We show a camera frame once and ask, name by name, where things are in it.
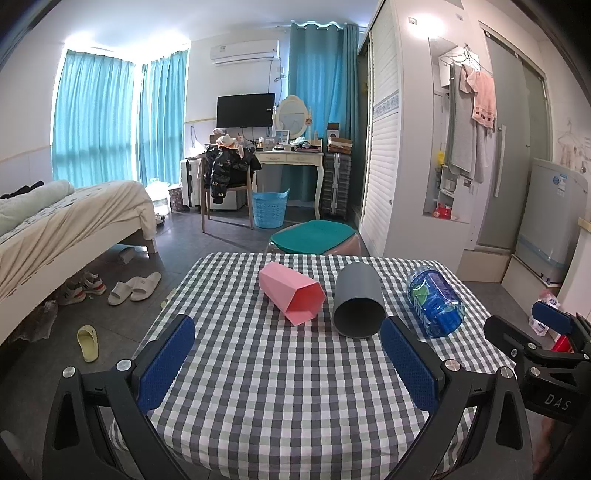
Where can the light green pillow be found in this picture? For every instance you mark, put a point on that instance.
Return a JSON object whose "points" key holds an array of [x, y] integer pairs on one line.
{"points": [[32, 201]]}

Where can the pink towel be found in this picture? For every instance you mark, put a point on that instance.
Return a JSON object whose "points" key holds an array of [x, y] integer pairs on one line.
{"points": [[482, 99]]}

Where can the red packet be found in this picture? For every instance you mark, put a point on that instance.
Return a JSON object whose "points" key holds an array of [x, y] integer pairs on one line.
{"points": [[561, 344]]}

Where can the white plastic bag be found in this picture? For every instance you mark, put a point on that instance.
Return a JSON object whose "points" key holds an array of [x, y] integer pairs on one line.
{"points": [[158, 194]]}

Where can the grey slipper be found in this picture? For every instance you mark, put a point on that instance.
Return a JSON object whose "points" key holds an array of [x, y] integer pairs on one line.
{"points": [[125, 255]]}

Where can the pair of sneakers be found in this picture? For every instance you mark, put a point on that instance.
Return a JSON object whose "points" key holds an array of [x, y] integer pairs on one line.
{"points": [[81, 288]]}

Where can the patterned gift bag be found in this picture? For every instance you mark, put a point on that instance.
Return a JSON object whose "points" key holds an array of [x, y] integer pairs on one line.
{"points": [[176, 198]]}

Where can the white wardrobe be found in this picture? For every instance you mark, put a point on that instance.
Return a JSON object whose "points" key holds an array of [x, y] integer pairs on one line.
{"points": [[383, 138]]}

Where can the yellow slipper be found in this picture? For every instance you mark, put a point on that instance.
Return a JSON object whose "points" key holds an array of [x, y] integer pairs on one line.
{"points": [[87, 344]]}

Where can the white washing machine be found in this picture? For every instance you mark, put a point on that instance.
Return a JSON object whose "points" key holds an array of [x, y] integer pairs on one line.
{"points": [[549, 217]]}

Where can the pile of clothes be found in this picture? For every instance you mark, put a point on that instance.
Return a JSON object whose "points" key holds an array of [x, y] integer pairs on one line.
{"points": [[228, 141]]}

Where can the dark ribbed suitcase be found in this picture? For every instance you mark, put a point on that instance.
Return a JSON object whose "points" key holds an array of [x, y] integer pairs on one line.
{"points": [[336, 187]]}

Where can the dark patterned jacket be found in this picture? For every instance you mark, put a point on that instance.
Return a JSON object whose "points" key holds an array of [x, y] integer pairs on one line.
{"points": [[226, 170]]}

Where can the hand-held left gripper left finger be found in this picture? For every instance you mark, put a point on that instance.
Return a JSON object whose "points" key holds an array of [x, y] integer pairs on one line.
{"points": [[168, 364]]}

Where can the frosted glass sliding door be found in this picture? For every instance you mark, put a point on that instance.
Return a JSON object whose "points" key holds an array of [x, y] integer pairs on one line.
{"points": [[508, 138]]}

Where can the wide turquoise window curtain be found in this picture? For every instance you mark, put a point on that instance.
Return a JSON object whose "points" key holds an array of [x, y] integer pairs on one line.
{"points": [[92, 120]]}

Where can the white air conditioner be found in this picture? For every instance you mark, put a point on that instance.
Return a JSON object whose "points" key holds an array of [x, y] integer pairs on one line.
{"points": [[244, 51]]}

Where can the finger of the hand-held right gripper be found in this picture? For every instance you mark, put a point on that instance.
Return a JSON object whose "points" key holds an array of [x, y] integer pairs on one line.
{"points": [[551, 317], [508, 333]]}

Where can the pink hexagonal cup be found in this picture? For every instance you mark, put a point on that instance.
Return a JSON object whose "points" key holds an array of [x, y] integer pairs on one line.
{"points": [[288, 288]]}

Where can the wooden chair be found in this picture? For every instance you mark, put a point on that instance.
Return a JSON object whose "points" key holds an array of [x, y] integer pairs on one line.
{"points": [[249, 194]]}

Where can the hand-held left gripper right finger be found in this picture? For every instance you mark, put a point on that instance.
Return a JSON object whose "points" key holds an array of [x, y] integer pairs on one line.
{"points": [[410, 369]]}

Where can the cardboard box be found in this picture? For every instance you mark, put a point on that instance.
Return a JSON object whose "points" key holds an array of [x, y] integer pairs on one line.
{"points": [[340, 145]]}

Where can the white photo frame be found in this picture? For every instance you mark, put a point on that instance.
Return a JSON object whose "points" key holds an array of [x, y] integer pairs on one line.
{"points": [[281, 137]]}

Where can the blue plastic bottle cup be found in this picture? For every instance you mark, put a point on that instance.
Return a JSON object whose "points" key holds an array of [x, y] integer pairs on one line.
{"points": [[434, 300]]}

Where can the blue plastic laundry basket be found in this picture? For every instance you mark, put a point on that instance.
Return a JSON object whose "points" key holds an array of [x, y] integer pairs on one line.
{"points": [[270, 210]]}

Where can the bed with cream blanket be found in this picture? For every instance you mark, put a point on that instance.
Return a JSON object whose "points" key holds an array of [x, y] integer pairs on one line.
{"points": [[78, 221]]}

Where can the white oval mirror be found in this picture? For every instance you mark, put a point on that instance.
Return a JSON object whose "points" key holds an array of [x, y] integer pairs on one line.
{"points": [[292, 113]]}

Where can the dark cloth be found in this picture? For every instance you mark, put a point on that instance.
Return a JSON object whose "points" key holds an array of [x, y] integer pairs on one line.
{"points": [[21, 190]]}

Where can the black television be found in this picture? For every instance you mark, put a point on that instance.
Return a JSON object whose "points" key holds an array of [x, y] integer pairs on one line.
{"points": [[245, 110]]}

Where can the person's right forearm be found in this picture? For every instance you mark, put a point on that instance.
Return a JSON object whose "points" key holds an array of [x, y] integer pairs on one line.
{"points": [[548, 443]]}

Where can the metal clothes hangers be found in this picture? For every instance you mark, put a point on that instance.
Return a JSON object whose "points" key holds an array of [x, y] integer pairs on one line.
{"points": [[466, 57]]}

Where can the white suitcase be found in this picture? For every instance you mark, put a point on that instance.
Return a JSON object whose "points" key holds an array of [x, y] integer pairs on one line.
{"points": [[191, 182]]}

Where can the white slipper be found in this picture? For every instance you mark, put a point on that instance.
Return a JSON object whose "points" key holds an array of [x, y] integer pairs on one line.
{"points": [[145, 286], [119, 294]]}

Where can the grey round cup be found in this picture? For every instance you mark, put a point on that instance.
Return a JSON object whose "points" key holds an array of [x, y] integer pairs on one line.
{"points": [[358, 295]]}

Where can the dark teal curtain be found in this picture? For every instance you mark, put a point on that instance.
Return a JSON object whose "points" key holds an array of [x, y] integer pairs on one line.
{"points": [[323, 92]]}

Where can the grey towel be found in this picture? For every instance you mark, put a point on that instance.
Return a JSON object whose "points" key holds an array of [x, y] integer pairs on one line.
{"points": [[461, 124]]}

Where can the green seat cushion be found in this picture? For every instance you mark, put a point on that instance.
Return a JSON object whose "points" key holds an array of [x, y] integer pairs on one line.
{"points": [[311, 235]]}

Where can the narrow turquoise window curtain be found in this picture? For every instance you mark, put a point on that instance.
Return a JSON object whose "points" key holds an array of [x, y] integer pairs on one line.
{"points": [[164, 115]]}

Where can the grey white checkered tablecloth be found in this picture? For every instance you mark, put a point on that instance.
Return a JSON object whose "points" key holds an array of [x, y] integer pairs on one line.
{"points": [[281, 392]]}

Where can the white dressing table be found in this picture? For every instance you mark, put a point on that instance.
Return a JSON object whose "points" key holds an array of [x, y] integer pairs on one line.
{"points": [[288, 159]]}

